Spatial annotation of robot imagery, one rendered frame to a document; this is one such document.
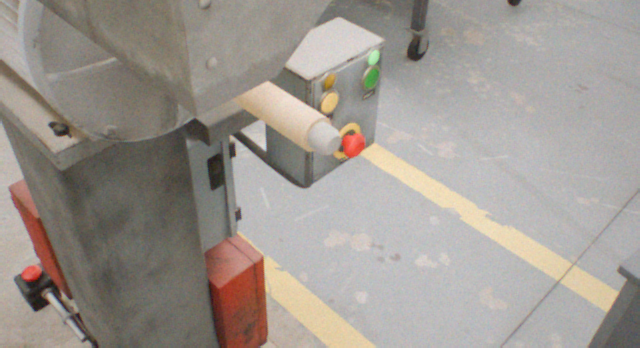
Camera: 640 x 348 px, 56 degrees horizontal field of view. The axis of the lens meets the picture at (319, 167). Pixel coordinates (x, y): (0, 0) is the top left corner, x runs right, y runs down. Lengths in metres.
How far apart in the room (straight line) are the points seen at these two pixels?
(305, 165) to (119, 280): 0.36
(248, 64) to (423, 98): 2.49
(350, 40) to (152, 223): 0.42
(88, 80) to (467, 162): 2.00
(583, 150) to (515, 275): 0.78
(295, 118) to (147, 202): 0.51
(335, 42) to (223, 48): 0.60
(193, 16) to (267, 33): 0.05
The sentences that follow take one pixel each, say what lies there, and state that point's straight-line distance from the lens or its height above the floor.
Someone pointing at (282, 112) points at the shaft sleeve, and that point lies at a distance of 0.50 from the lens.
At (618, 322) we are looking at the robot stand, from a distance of 1.36.
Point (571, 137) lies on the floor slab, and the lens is 2.75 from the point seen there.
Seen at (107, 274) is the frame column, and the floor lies 0.80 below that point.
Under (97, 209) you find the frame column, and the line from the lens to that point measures 0.92.
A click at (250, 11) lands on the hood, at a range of 0.29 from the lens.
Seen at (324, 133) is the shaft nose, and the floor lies 1.26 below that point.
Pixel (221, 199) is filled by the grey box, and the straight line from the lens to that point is 1.13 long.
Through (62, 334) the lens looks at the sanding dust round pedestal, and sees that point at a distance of 1.98.
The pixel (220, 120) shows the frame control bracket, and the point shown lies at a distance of 0.87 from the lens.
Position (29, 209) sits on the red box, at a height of 0.79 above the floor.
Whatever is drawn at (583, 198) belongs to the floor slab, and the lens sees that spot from 2.46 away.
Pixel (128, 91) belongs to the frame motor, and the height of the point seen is 1.21.
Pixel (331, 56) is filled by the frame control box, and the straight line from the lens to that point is 0.85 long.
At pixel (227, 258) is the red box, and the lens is 1.23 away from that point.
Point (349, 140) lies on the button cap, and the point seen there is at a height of 0.99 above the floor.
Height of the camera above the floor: 1.56
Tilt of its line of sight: 42 degrees down
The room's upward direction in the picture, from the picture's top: 2 degrees clockwise
